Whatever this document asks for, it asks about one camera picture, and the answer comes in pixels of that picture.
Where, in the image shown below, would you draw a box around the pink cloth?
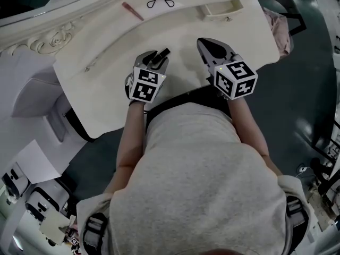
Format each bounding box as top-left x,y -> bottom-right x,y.
263,8 -> 293,57

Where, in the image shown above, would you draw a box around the small black object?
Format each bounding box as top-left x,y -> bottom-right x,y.
150,47 -> 171,64

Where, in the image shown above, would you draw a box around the oval mirror white ornate frame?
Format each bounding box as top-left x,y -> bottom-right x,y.
0,0 -> 146,57

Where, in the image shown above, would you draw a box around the person's grey shirt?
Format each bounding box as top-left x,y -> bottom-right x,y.
108,102 -> 287,255

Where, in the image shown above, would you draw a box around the white paper sheet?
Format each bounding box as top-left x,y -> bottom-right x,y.
15,139 -> 64,185

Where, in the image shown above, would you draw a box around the black cushion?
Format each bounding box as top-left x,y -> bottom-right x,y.
64,107 -> 95,143

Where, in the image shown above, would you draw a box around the white ornate dressing table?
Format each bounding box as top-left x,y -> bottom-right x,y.
52,0 -> 282,143

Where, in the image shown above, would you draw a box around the grey chair black frame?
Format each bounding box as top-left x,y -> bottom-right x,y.
261,0 -> 309,60

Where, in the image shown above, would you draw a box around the person's black trousers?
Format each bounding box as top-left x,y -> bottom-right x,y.
144,85 -> 234,135

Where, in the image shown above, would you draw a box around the beige cardboard piece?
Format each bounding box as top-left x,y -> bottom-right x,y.
39,208 -> 72,245

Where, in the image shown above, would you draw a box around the person's right forearm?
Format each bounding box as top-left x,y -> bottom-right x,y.
227,97 -> 282,177

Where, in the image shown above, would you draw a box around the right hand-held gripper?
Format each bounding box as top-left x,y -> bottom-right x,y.
197,37 -> 259,100

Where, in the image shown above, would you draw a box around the person's left forearm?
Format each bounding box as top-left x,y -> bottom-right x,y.
103,101 -> 148,196

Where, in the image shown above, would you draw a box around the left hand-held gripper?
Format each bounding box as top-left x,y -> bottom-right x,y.
124,50 -> 171,104

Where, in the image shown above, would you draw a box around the white and black appliance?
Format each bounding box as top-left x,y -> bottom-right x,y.
25,186 -> 66,222
1,162 -> 30,206

